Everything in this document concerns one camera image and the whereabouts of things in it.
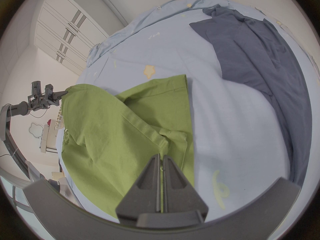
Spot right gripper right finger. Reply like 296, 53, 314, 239
163, 155, 209, 224

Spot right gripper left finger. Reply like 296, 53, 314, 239
115, 153, 161, 225

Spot green shorts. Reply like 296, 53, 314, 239
61, 74, 195, 219

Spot bed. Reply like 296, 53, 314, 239
56, 0, 320, 224

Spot dark blue garment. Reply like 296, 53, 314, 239
189, 5, 313, 187

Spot cloud-shaped mirror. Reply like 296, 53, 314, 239
29, 123, 43, 139

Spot pale dressing table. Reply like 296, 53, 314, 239
39, 124, 62, 154

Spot white wardrobe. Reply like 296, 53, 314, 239
34, 0, 110, 76

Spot window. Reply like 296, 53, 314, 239
0, 169, 32, 211

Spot pale blue quilt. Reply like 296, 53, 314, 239
86, 0, 230, 68

